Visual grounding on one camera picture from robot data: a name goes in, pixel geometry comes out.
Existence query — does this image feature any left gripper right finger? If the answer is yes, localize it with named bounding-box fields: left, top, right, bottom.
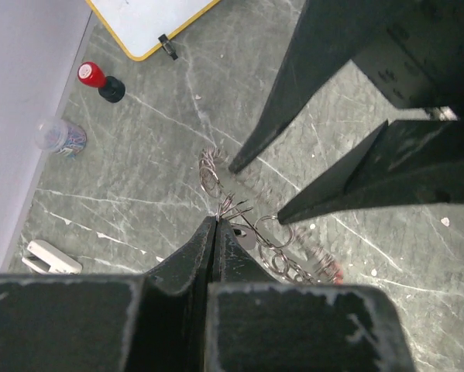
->
left=206, top=219, right=417, bottom=372

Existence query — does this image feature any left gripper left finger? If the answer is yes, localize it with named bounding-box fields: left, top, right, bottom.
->
left=0, top=217, right=216, bottom=371

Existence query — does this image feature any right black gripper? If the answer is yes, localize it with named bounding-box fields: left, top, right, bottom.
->
left=229, top=0, right=464, bottom=225

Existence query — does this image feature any metal disc with keyrings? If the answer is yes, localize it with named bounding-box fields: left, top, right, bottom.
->
left=198, top=146, right=340, bottom=284

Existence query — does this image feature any key with red tag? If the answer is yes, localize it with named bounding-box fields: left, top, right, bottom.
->
left=331, top=262, right=343, bottom=284

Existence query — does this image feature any white stapler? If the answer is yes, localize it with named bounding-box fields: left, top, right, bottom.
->
left=21, top=239, right=83, bottom=274

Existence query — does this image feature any small clear cup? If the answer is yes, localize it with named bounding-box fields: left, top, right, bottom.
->
left=34, top=117, right=87, bottom=158

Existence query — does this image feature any red black stamp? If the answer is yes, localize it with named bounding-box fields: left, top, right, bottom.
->
left=77, top=61, right=125, bottom=103

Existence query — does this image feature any small whiteboard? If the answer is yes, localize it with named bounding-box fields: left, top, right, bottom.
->
left=87, top=0, right=219, bottom=61

